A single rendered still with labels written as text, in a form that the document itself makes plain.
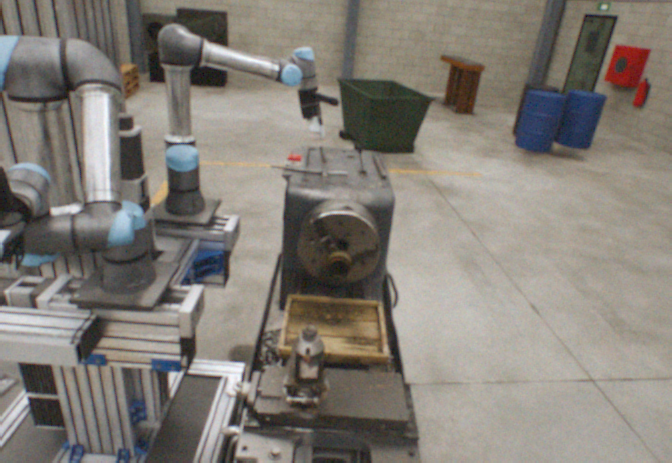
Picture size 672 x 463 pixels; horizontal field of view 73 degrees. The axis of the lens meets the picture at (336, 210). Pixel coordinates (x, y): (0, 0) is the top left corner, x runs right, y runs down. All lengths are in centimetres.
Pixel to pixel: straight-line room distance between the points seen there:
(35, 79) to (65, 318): 65
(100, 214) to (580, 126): 812
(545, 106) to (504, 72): 514
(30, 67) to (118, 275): 55
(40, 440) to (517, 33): 1219
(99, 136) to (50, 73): 18
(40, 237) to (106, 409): 111
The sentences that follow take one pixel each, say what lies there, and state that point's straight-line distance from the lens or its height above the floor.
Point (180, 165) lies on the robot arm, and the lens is 172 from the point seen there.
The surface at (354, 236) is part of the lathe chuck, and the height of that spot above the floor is 114.
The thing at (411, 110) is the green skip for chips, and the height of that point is 67.
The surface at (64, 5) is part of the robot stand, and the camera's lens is 140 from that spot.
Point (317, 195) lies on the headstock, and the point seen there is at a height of 123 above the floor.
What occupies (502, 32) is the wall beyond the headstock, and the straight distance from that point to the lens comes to 1269.
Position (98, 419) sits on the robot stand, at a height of 42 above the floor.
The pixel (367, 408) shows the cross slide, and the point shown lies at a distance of 131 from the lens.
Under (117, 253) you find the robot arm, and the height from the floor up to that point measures 128.
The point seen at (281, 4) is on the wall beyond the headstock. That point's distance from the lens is 1145.
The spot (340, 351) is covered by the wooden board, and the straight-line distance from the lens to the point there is 155.
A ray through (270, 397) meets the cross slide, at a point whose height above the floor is 96.
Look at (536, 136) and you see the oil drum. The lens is 794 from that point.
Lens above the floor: 194
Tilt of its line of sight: 25 degrees down
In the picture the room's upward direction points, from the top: 5 degrees clockwise
